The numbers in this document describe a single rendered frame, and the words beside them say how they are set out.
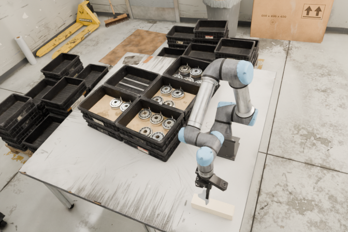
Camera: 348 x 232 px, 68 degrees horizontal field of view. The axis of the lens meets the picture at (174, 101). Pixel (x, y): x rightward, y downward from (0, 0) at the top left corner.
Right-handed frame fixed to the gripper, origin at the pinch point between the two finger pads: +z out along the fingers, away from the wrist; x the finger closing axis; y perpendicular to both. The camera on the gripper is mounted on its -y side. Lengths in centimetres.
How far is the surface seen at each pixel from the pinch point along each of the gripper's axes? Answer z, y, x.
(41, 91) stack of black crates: 52, 239, -86
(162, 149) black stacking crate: 5.8, 39.5, -21.3
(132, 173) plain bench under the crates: 20, 58, -7
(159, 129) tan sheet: 7, 49, -38
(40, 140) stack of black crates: 63, 195, -31
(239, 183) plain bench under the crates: 20.0, -11.3, -20.7
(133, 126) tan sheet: 7, 69, -35
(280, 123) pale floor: 90, -33, -141
